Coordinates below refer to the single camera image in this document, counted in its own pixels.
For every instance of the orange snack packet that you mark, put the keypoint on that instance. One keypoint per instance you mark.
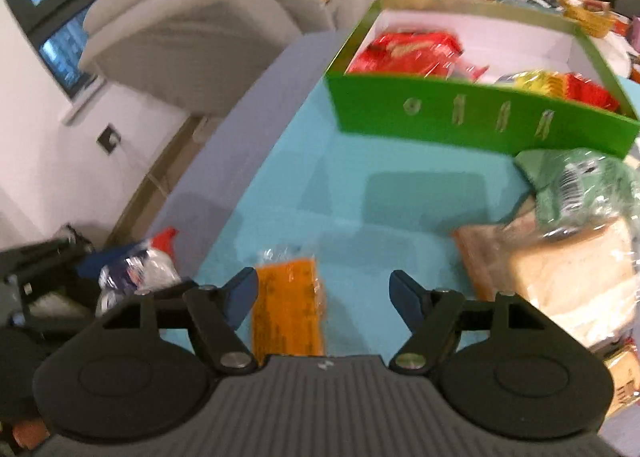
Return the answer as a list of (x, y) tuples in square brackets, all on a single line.
[(290, 302)]

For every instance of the green clear bread bag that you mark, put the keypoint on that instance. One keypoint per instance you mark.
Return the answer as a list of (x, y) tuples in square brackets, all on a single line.
[(575, 247)]

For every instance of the dark framed window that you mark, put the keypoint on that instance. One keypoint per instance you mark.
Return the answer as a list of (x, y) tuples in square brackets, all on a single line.
[(50, 2)]

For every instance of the large red snack packet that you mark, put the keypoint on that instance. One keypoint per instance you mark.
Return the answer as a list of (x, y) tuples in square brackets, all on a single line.
[(405, 54)]

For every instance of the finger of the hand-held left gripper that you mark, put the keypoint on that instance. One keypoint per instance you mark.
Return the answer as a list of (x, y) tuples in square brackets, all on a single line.
[(45, 254)]

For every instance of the yellow snack packet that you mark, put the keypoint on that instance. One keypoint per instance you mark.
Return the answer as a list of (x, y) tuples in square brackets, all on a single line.
[(540, 82)]

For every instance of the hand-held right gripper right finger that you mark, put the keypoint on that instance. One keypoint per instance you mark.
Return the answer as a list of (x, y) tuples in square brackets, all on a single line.
[(407, 299)]

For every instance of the brown white snack packet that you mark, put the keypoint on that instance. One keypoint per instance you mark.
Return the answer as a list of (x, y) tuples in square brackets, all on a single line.
[(622, 377)]

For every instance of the green cardboard box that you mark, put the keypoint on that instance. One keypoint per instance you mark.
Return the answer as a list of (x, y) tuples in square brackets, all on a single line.
[(450, 112)]

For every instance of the blue white snack packet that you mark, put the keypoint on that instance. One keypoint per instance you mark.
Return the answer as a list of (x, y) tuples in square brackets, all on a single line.
[(142, 264)]

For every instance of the beige armchair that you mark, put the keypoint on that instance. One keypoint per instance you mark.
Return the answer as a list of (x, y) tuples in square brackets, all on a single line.
[(200, 12)]

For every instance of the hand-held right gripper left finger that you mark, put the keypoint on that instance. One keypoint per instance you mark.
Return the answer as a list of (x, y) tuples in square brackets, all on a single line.
[(242, 294)]

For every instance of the dark wall socket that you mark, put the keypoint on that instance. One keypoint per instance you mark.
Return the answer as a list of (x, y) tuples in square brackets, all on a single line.
[(109, 138)]

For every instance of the small red snack packet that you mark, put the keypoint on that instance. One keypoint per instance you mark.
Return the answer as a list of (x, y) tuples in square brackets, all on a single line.
[(592, 92)]

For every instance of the wicker basket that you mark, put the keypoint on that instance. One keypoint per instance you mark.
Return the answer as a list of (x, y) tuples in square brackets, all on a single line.
[(587, 14)]

